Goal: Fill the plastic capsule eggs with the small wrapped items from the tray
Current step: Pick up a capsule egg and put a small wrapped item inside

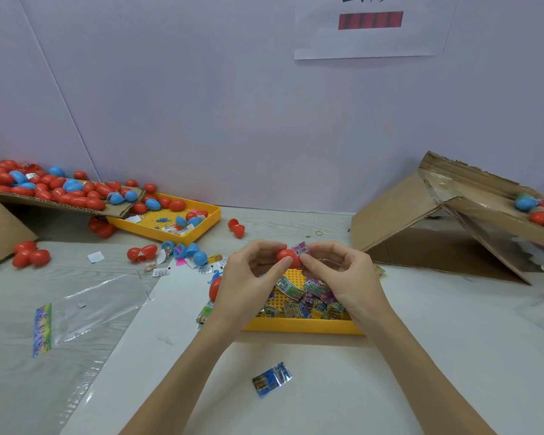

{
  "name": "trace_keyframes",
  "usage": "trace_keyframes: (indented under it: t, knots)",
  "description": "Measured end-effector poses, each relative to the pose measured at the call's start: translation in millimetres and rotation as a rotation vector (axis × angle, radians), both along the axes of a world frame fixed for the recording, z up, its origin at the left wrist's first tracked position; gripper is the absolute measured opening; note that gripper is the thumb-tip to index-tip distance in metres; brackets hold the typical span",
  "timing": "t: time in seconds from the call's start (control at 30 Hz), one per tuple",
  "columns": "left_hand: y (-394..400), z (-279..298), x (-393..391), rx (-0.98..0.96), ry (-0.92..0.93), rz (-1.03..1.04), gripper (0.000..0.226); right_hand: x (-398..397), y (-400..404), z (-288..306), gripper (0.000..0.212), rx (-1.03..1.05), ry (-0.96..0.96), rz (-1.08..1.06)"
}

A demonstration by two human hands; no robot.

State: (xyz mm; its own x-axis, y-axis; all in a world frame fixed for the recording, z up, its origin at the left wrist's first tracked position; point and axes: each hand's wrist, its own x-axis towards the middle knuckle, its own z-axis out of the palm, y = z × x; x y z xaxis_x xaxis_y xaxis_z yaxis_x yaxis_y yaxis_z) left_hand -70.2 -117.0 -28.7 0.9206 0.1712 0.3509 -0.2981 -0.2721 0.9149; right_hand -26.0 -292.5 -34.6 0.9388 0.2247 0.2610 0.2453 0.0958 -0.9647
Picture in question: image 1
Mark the person's left hand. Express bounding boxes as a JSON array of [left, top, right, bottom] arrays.
[[204, 240, 299, 345]]

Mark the person's right hand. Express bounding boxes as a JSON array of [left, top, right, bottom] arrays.
[[299, 242, 395, 339]]

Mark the single red plastic egg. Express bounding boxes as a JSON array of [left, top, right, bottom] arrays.
[[276, 248, 302, 270]]

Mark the blue packet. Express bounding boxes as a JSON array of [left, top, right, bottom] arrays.
[[251, 361, 294, 398]]

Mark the pile of plastic eggs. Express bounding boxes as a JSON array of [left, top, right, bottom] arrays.
[[0, 159, 247, 271]]

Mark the heap of plastic eggs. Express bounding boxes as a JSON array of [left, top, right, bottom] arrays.
[[513, 193, 544, 236]]

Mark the person's right forearm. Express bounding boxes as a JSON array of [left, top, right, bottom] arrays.
[[363, 317, 500, 435]]

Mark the person's left forearm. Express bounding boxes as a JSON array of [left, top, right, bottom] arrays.
[[120, 326, 241, 435]]

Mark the yellow plastic tray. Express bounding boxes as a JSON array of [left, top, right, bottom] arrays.
[[240, 265, 368, 336]]

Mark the yellow tray under eggs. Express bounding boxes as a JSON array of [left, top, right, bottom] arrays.
[[109, 193, 223, 247]]

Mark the torn flattened cardboard box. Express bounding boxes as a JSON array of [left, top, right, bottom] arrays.
[[349, 151, 544, 286]]

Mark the clear bag with coloured label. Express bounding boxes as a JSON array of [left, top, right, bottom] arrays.
[[31, 274, 151, 359]]

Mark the clear plastic sheet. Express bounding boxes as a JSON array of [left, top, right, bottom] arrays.
[[515, 296, 544, 341]]

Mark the brown cardboard sheet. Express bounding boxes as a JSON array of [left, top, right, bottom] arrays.
[[0, 190, 146, 219]]

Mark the white paper sign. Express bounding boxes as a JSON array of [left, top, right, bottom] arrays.
[[294, 0, 459, 62]]

